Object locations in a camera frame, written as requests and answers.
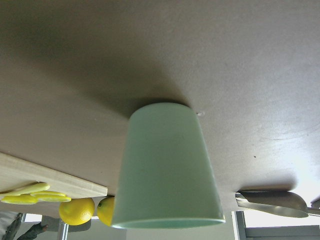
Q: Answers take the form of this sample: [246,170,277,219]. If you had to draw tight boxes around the green cup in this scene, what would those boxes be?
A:
[111,102,225,229]

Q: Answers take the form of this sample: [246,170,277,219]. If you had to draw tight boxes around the yellow lemon lower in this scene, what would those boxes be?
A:
[97,196,115,227]

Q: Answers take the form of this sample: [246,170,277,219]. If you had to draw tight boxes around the yellow lemon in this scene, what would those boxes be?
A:
[59,198,95,226]
[97,196,115,227]

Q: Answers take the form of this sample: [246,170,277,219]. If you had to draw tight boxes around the yellow lemon upper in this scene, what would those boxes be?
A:
[59,198,95,226]

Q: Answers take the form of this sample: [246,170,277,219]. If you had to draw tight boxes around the lemon slice right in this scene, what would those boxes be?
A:
[30,191,72,203]

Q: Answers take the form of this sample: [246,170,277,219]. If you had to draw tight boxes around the lemon slice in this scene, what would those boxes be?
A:
[30,191,72,203]
[0,194,38,205]

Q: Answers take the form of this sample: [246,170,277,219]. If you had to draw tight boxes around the yellow plastic knife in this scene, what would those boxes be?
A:
[0,182,51,197]

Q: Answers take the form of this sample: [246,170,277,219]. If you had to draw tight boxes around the metal scoop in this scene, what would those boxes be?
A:
[235,191,320,218]

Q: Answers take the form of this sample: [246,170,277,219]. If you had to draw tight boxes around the wooden cutting board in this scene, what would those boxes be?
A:
[0,153,108,199]

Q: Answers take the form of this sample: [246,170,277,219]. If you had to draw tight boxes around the lemon slice left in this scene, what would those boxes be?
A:
[0,194,38,205]

